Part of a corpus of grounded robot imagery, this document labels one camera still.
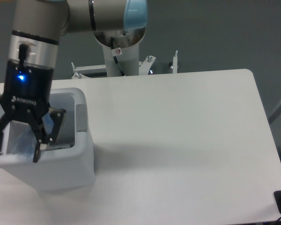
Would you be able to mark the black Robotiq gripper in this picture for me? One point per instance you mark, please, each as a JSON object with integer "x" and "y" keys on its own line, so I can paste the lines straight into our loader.
{"x": 26, "y": 99}

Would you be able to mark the clear plastic water bottle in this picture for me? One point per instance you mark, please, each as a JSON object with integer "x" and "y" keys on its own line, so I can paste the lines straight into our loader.
{"x": 25, "y": 141}

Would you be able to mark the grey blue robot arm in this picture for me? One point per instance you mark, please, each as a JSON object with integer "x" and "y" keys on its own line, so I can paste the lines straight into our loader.
{"x": 37, "y": 28}

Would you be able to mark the white trash can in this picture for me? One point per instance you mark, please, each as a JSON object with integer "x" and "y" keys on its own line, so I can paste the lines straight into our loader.
{"x": 67, "y": 163}

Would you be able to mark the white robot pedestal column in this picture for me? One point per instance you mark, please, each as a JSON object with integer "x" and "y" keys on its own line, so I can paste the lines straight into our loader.
{"x": 120, "y": 43}

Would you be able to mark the white metal mounting frame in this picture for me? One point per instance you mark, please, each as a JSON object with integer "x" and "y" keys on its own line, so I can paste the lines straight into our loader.
{"x": 116, "y": 67}

